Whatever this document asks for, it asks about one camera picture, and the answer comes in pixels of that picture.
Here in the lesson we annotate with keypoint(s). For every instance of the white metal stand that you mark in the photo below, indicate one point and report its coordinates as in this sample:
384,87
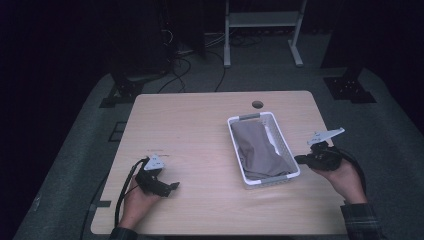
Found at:
263,18

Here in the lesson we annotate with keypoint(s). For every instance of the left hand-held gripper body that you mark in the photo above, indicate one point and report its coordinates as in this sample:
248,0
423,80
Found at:
151,176

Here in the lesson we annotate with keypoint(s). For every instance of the person's left hand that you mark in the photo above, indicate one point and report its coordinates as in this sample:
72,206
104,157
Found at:
138,206

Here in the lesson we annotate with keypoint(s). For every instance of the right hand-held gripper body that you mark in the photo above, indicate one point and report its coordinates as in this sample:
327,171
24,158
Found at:
325,153

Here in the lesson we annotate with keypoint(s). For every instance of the black stand base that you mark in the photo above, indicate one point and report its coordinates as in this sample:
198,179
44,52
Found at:
126,90
350,88

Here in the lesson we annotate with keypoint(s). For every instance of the person's right hand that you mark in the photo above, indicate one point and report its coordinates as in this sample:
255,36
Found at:
346,181

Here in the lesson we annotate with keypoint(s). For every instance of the white plastic basket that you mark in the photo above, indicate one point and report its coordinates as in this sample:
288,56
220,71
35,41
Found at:
286,150

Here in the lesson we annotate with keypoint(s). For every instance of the grey cloth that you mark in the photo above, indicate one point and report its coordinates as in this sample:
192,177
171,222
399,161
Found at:
258,150

